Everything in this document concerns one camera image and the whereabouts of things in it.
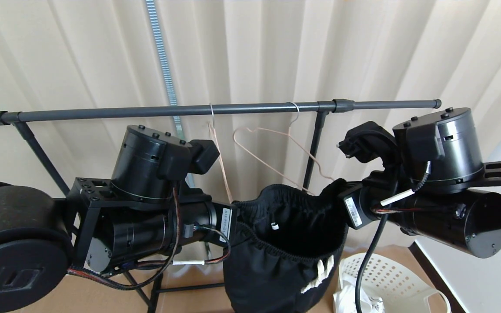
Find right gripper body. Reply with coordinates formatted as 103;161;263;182
340;173;410;230

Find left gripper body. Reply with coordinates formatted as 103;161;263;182
168;201;239;253

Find black shorts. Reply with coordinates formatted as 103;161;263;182
223;178;350;313

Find pink clothes hanger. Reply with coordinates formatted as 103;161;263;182
207;103;236;205
233;102;336;196

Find white laundry basket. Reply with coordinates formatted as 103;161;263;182
340;253;451;313

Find black clothes rack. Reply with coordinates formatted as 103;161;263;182
0;99;442;313

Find white garment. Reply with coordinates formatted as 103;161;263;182
332;278;386;313

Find beige curtain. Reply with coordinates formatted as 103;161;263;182
0;0;501;279

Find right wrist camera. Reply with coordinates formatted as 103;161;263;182
337;121;401;183

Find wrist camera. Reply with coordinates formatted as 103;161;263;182
337;121;401;183
160;139;220;181

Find black cable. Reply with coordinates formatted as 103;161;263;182
354;172;403;313

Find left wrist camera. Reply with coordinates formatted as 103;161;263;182
160;139;220;181

